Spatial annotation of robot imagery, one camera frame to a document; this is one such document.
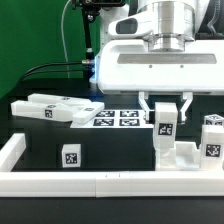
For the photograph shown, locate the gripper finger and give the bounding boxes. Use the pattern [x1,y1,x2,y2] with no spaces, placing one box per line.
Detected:
[138,92,155,124]
[178,92,193,124]

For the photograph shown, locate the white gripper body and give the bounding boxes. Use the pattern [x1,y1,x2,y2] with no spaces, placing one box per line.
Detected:
[97,41,224,94]

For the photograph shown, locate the white chair seat block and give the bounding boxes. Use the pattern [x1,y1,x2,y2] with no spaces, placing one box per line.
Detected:
[155,141,201,171]

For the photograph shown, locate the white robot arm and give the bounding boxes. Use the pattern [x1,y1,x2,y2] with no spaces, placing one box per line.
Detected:
[96,0,224,119]

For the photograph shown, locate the white long chair bar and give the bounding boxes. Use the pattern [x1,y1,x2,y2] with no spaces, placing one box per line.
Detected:
[11,100,77,122]

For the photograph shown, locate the white rear chair bar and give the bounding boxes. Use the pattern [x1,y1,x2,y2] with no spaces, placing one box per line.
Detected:
[28,93,90,106]

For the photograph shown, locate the white marker sheet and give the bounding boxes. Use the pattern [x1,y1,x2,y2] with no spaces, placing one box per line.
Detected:
[71,110,153,128]

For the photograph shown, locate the white tagged cube right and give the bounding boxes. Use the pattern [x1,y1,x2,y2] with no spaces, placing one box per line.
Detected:
[204,114,224,126]

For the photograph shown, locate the white tagged cube nut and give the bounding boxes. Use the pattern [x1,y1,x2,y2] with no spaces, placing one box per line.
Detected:
[61,144,81,168]

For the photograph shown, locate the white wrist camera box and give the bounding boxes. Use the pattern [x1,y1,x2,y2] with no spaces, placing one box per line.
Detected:
[108,13,153,40]

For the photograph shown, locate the white U-shaped boundary frame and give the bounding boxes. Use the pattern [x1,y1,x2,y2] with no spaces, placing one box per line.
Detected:
[0,133,224,197]

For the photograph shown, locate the black cables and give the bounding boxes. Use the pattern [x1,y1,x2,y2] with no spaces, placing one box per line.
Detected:
[19,59,93,83]

